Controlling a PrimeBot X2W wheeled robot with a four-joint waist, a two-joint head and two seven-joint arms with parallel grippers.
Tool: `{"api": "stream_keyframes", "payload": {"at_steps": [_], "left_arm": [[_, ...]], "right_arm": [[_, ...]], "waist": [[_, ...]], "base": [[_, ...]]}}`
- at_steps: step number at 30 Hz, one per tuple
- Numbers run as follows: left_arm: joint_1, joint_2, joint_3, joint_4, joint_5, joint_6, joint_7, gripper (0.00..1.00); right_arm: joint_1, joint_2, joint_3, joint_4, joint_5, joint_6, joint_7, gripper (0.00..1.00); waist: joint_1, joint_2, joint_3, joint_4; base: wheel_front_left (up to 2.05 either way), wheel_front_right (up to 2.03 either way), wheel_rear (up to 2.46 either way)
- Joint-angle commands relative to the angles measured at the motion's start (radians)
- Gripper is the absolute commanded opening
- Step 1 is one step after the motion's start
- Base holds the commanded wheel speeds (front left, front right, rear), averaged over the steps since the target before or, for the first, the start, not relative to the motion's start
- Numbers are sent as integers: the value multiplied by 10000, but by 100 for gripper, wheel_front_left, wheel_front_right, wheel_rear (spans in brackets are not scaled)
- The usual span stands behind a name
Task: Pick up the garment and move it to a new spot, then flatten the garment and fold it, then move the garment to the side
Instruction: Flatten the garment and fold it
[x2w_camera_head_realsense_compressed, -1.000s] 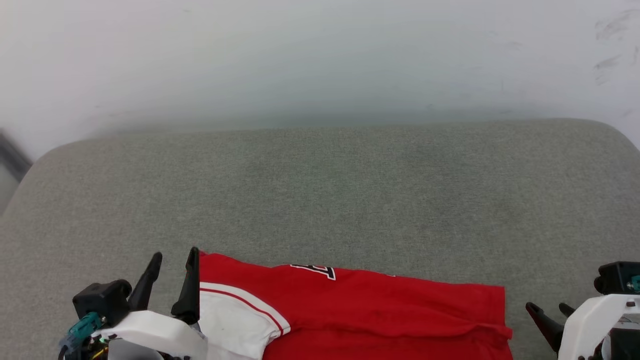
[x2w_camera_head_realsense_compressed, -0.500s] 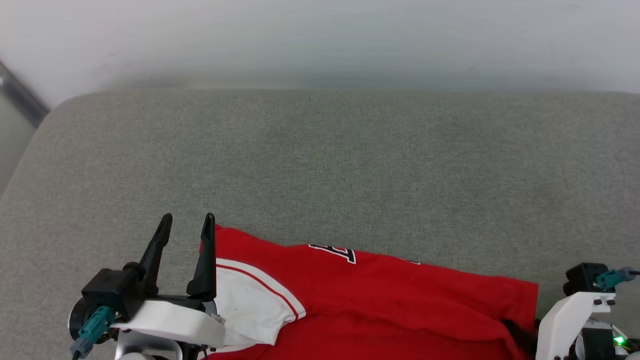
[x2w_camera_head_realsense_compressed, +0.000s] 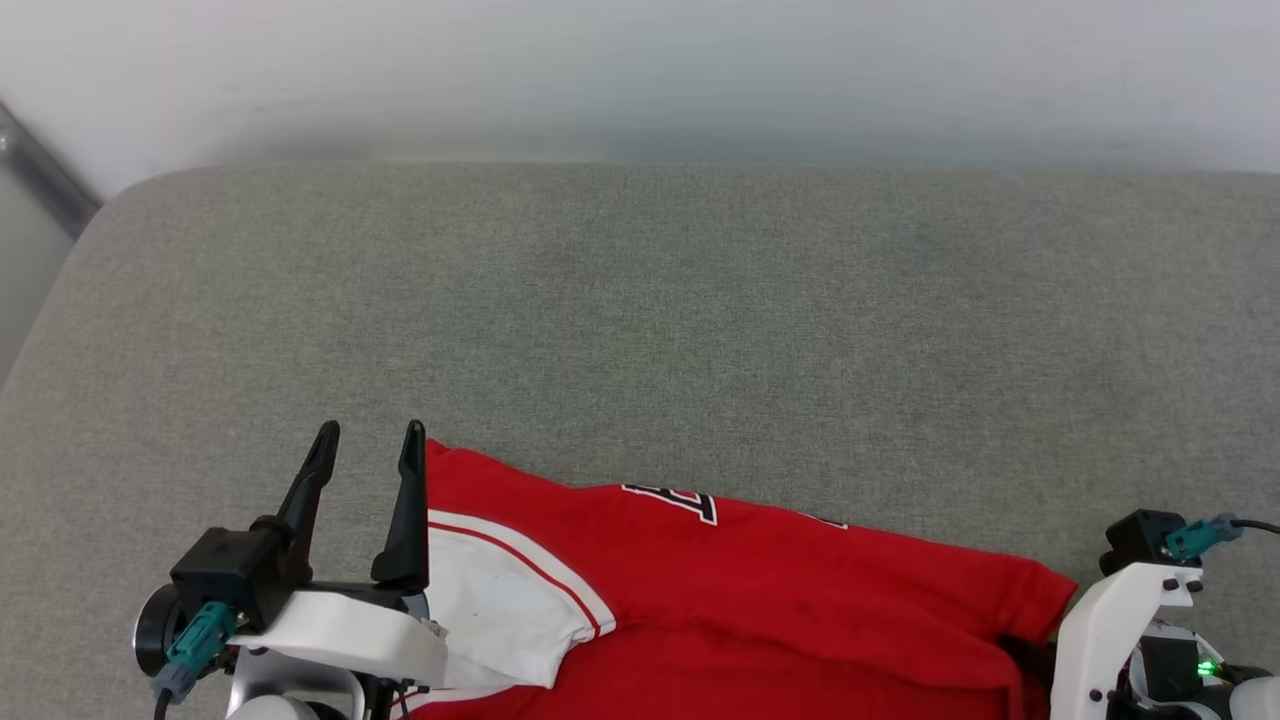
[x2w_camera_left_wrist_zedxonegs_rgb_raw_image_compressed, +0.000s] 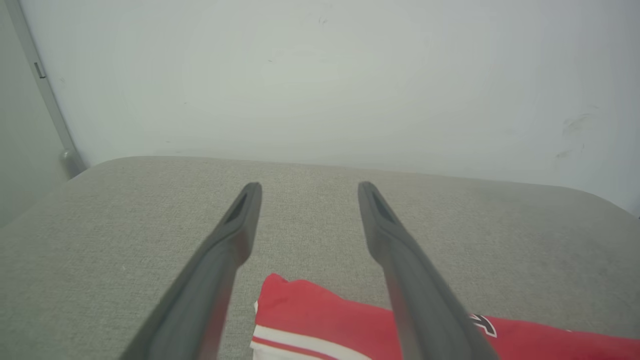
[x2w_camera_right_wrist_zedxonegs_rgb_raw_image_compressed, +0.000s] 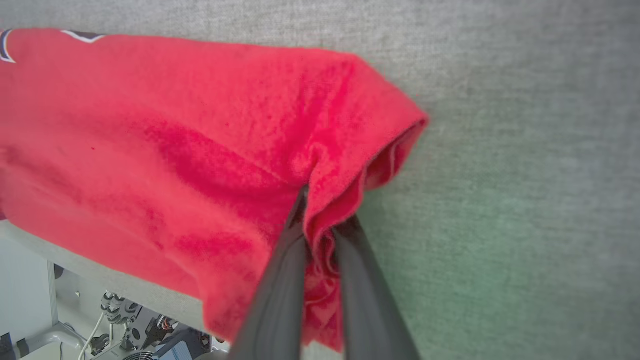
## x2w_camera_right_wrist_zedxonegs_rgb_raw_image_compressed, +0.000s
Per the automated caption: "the black grey robot torso mechanism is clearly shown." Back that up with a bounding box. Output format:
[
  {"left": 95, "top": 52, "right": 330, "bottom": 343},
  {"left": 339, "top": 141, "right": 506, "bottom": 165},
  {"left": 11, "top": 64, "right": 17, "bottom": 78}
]
[{"left": 97, "top": 291, "right": 227, "bottom": 360}]

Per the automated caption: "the red shirt with white collar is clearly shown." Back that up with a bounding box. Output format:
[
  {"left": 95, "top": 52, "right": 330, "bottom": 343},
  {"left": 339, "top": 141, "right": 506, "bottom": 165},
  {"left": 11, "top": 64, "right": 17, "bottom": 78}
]
[{"left": 0, "top": 27, "right": 430, "bottom": 354}]

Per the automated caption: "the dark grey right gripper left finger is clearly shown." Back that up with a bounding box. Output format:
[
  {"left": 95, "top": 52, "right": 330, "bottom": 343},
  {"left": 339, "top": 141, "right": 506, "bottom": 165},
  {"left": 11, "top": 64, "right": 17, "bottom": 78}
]
[{"left": 227, "top": 185, "right": 312, "bottom": 360}]

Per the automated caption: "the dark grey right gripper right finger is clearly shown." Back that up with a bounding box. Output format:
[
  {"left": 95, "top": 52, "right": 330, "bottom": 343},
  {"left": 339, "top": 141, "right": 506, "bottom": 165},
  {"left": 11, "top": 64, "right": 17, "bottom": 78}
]
[{"left": 331, "top": 215, "right": 422, "bottom": 360}]

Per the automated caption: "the grey fabric sofa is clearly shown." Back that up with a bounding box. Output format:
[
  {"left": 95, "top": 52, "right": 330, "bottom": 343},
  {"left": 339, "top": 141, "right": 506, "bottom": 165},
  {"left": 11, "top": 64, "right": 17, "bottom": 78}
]
[{"left": 0, "top": 0, "right": 640, "bottom": 360}]

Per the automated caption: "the thin white cable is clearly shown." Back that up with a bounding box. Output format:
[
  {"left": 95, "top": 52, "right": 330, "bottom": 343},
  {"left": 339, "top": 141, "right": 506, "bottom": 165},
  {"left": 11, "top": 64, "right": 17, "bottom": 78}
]
[{"left": 76, "top": 310, "right": 107, "bottom": 360}]

